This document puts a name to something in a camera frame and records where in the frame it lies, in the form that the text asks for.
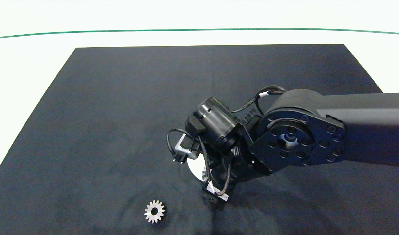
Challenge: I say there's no small steel gear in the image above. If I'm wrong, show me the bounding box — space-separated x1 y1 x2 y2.
144 200 166 224

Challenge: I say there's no round white plate with pins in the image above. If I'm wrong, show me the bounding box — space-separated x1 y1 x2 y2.
186 156 209 182

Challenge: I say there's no dark mat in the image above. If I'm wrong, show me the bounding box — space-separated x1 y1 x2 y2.
0 44 399 235

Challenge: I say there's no black cable with white tag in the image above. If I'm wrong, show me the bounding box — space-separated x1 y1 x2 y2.
197 135 232 197

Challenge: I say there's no boxy wrist camera shiny side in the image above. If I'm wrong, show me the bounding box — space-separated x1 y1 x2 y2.
174 135 200 161

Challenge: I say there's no black cable loop at camera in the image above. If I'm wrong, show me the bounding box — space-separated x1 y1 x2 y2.
166 128 191 163

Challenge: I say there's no black cable at arm joint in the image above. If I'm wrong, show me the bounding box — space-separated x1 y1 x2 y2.
231 85 287 115

